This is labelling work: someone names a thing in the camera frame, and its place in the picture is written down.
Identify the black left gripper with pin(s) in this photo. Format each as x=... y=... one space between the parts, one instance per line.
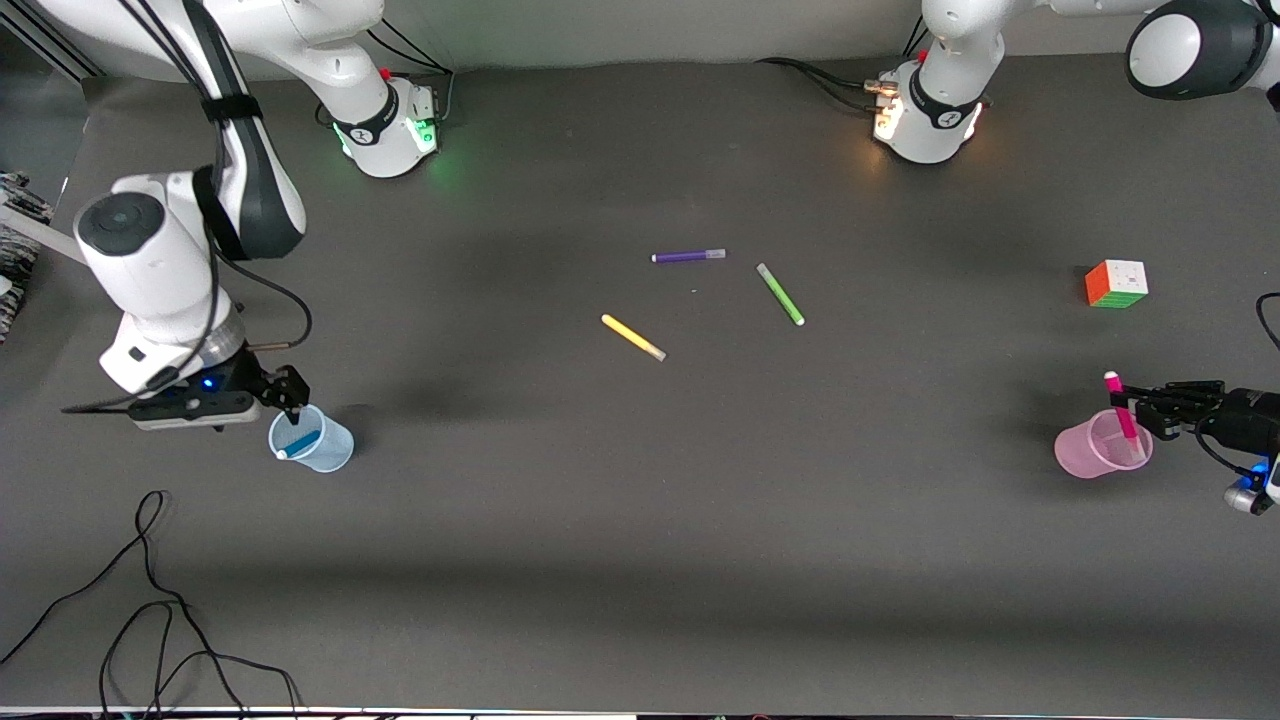
x=1246 y=417

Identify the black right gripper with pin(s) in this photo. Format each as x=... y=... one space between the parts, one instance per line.
x=243 y=378

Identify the blue marker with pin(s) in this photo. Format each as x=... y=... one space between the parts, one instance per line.
x=300 y=444

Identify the pink marker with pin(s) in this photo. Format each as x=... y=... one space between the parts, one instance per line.
x=1118 y=400

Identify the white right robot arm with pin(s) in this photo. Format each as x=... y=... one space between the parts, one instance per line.
x=150 y=260

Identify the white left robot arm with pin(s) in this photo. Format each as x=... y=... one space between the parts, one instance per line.
x=945 y=100

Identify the translucent blue plastic cup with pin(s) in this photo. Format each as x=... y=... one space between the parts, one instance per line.
x=338 y=455

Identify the translucent pink plastic cup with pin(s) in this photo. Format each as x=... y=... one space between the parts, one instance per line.
x=1080 y=456

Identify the multicoloured puzzle cube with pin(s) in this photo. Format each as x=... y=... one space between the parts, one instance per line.
x=1115 y=285

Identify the patterned fabric item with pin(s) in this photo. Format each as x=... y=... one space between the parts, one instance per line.
x=15 y=250

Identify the yellow marker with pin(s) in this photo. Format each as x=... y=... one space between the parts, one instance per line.
x=632 y=337

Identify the dark grey table cover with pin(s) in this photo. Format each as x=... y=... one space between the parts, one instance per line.
x=640 y=520

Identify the purple marker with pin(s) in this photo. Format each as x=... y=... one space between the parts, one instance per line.
x=685 y=257

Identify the green marker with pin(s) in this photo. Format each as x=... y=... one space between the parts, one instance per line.
x=780 y=294

